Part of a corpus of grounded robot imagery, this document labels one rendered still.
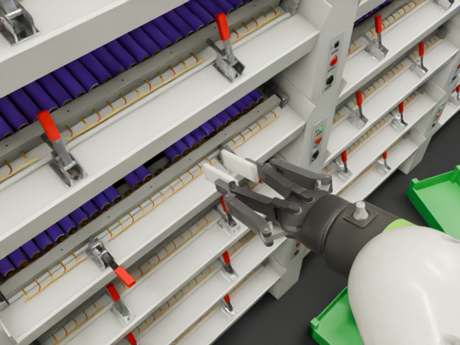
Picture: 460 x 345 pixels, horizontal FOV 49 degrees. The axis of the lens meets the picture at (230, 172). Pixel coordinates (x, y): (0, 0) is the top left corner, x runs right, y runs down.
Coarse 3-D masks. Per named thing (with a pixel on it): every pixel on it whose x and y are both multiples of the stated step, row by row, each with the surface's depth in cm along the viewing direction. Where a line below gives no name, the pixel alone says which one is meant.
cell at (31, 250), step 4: (32, 240) 74; (24, 244) 73; (28, 244) 73; (32, 244) 73; (24, 248) 73; (28, 248) 73; (32, 248) 73; (36, 248) 73; (28, 252) 73; (32, 252) 73; (36, 252) 73; (28, 256) 73; (32, 256) 73
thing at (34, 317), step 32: (288, 96) 95; (224, 128) 91; (256, 128) 93; (288, 128) 94; (160, 160) 86; (256, 160) 89; (192, 192) 84; (128, 224) 79; (160, 224) 80; (128, 256) 77; (64, 288) 73; (96, 288) 76; (0, 320) 65; (32, 320) 70
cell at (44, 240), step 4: (44, 232) 75; (36, 236) 74; (40, 236) 74; (44, 236) 74; (48, 236) 75; (36, 240) 74; (40, 240) 74; (44, 240) 74; (48, 240) 74; (40, 244) 74; (44, 244) 73; (48, 244) 74
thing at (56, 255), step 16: (272, 96) 94; (256, 112) 91; (272, 112) 93; (240, 128) 89; (208, 144) 86; (224, 144) 89; (240, 144) 89; (192, 160) 84; (208, 160) 86; (160, 176) 82; (176, 176) 83; (192, 176) 84; (144, 192) 80; (160, 192) 82; (112, 208) 78; (128, 208) 78; (96, 224) 76; (112, 224) 78; (64, 240) 74; (80, 240) 74; (48, 256) 72; (64, 256) 73; (32, 272) 71; (64, 272) 73; (0, 288) 69; (16, 288) 69
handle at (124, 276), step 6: (102, 258) 74; (108, 258) 74; (108, 264) 73; (114, 264) 73; (114, 270) 72; (120, 270) 72; (120, 276) 71; (126, 276) 71; (126, 282) 71; (132, 282) 71
